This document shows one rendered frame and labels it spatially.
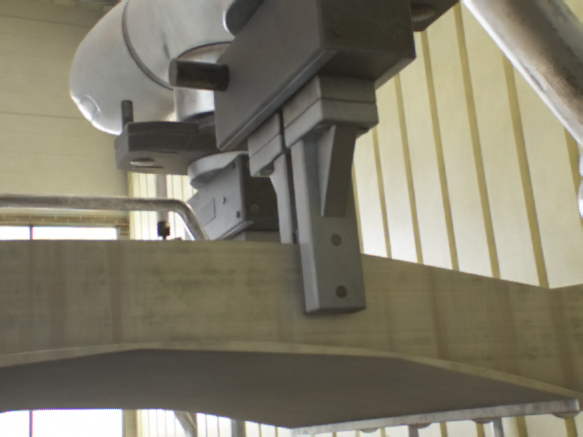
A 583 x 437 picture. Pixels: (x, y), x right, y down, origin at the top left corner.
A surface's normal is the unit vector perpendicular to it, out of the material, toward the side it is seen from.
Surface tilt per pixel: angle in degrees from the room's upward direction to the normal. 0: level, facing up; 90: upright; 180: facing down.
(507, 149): 90
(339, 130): 120
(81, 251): 90
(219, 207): 90
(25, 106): 90
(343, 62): 180
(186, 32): 101
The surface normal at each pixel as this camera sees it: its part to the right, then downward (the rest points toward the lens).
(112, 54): -0.62, 0.16
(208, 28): -0.22, -0.04
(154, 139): 0.03, -0.25
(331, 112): 0.41, -0.27
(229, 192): -0.91, -0.03
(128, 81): -0.37, 0.54
